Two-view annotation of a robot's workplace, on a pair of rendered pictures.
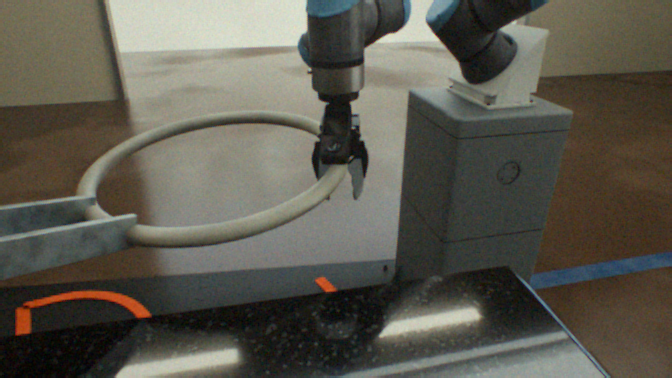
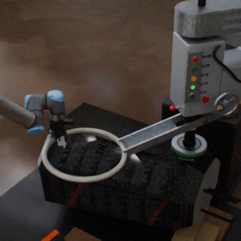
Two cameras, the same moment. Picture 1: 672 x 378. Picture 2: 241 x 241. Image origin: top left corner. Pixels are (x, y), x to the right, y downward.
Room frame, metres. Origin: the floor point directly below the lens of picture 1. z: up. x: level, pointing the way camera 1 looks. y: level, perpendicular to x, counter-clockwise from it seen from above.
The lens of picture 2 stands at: (1.81, 1.49, 2.22)
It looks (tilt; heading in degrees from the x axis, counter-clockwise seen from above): 34 degrees down; 224
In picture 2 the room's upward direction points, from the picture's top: 3 degrees counter-clockwise
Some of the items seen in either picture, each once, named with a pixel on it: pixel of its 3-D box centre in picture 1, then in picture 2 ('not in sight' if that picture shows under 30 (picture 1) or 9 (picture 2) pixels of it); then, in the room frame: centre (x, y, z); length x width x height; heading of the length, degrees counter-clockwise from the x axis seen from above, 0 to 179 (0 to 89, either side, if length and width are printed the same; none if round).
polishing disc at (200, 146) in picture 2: not in sight; (189, 143); (0.21, 0.58, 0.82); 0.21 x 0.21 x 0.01
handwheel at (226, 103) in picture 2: not in sight; (222, 100); (0.18, 0.75, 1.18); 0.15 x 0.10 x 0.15; 146
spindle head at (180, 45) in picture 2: not in sight; (208, 72); (0.14, 0.62, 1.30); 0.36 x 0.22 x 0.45; 146
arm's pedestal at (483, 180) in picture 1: (467, 208); not in sight; (1.44, -0.51, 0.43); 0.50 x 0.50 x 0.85; 13
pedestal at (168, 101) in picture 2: not in sight; (208, 133); (-0.53, 0.33, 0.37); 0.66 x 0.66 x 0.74; 7
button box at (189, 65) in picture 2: not in sight; (192, 77); (0.33, 0.63, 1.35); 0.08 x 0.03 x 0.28; 146
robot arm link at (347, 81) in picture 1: (336, 77); (57, 114); (0.74, 0.00, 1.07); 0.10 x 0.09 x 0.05; 86
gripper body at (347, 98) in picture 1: (339, 121); (57, 127); (0.75, -0.01, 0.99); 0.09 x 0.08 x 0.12; 176
